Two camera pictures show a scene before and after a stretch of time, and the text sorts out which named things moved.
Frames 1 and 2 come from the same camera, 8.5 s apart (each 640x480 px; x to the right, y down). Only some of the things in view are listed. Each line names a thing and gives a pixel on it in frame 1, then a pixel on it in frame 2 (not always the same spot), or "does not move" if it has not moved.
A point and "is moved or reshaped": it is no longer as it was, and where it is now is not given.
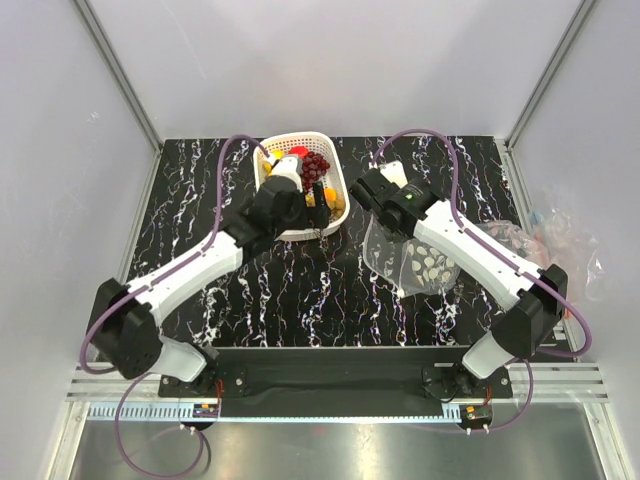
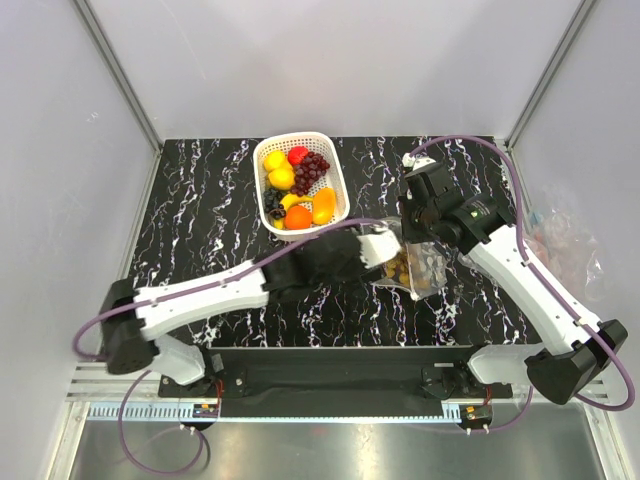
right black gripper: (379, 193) → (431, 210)
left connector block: (206, 410) does not move
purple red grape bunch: (313, 168) does not move
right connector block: (476, 414) does not move
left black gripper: (322, 214) → (360, 273)
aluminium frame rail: (97, 383) does not move
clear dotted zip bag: (410, 266) is moved or reshaped
